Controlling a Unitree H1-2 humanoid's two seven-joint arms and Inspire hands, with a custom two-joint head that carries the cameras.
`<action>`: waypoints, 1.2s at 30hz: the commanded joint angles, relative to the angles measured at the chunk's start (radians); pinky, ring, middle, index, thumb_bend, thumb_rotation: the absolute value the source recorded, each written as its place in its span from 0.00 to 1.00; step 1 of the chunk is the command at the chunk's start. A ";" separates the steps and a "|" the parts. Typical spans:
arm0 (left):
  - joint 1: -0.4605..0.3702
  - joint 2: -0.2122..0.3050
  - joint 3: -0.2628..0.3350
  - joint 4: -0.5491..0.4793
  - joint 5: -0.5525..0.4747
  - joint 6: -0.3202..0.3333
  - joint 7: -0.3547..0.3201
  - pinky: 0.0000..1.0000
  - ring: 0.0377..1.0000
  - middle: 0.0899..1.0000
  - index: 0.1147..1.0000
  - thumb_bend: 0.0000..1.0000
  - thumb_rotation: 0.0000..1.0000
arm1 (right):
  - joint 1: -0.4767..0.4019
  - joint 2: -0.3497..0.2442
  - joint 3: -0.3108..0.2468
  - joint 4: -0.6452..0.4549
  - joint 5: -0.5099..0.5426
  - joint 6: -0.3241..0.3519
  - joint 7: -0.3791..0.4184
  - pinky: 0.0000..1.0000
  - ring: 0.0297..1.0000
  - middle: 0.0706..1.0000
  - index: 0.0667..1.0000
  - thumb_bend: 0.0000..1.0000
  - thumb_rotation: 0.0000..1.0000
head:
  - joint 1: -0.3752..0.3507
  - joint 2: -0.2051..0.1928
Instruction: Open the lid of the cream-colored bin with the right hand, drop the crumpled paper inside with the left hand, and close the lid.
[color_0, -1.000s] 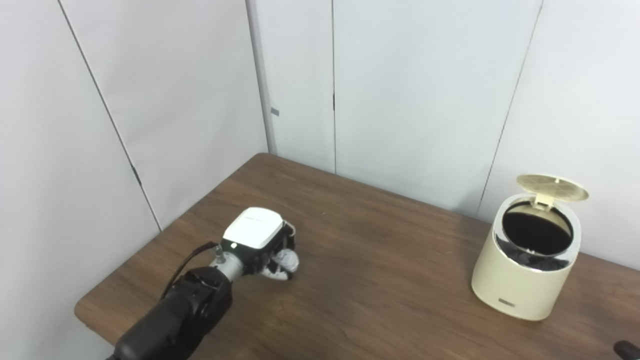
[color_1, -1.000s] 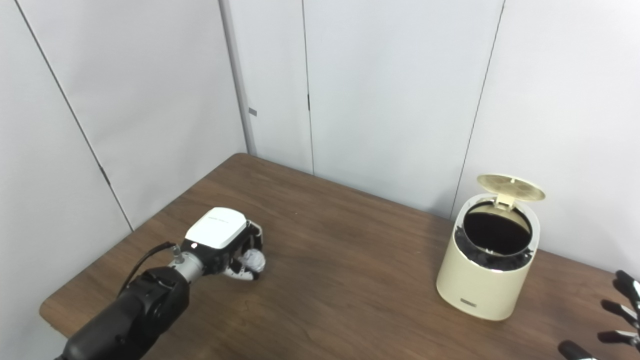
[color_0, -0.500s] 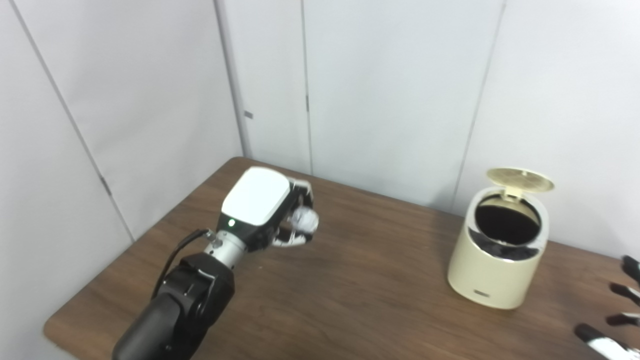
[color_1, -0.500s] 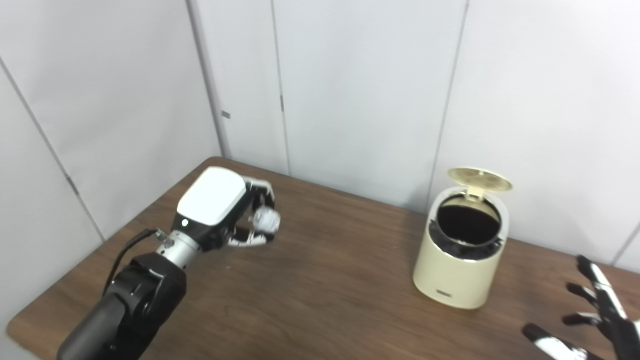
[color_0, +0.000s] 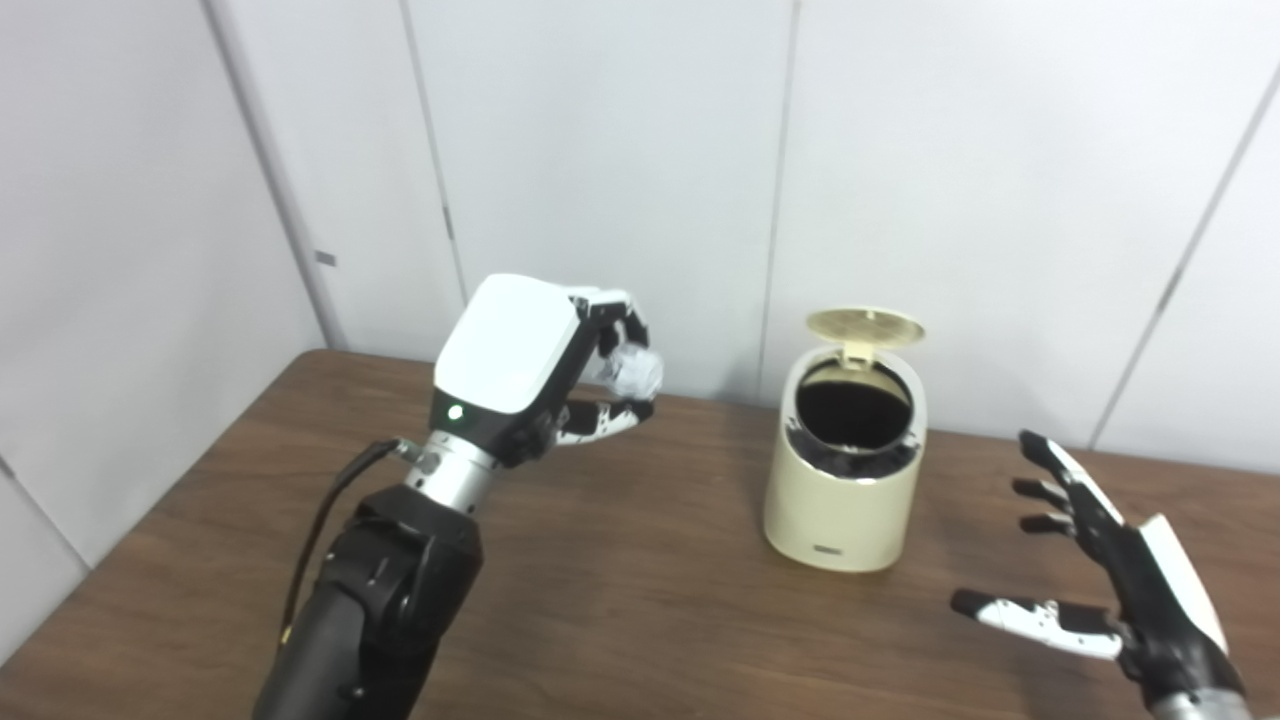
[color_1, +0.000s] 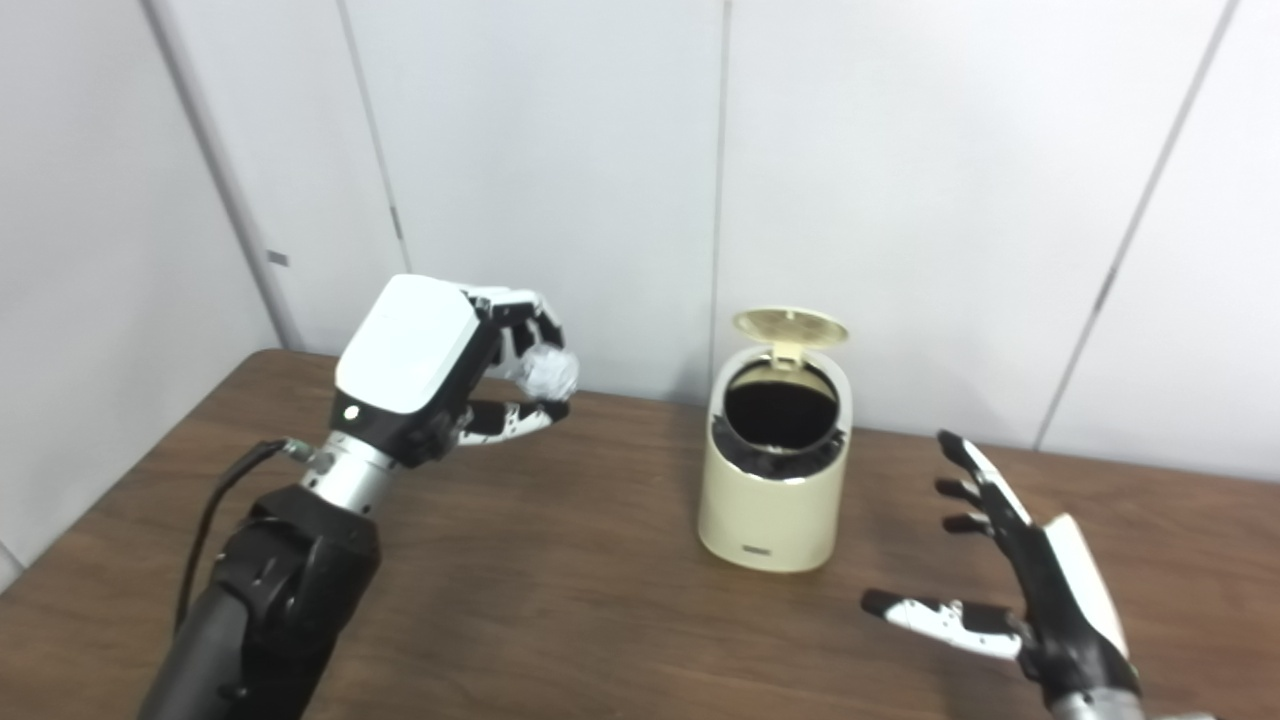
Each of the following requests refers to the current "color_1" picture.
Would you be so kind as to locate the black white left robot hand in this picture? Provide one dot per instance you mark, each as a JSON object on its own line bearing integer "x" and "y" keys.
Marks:
{"x": 410, "y": 345}

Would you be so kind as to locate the cream-colored round bin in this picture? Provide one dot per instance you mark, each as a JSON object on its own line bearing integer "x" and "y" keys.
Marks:
{"x": 770, "y": 515}

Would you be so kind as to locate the black wall seam clip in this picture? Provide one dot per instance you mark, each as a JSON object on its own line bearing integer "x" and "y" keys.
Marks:
{"x": 397, "y": 222}

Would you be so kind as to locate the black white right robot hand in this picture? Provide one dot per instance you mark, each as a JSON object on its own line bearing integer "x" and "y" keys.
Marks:
{"x": 1060, "y": 590}

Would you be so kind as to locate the cream round bin lid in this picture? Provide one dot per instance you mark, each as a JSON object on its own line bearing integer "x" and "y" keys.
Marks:
{"x": 790, "y": 328}

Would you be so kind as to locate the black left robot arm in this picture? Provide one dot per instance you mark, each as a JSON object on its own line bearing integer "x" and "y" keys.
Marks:
{"x": 280, "y": 590}

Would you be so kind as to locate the white paper ball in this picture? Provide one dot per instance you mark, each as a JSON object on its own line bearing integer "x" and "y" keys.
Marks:
{"x": 548, "y": 372}

